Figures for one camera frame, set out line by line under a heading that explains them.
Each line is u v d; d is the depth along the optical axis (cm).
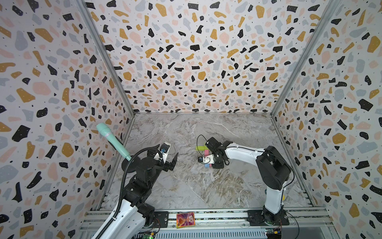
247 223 73
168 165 65
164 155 61
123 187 47
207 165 87
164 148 60
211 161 83
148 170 53
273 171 50
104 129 69
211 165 84
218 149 71
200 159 83
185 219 73
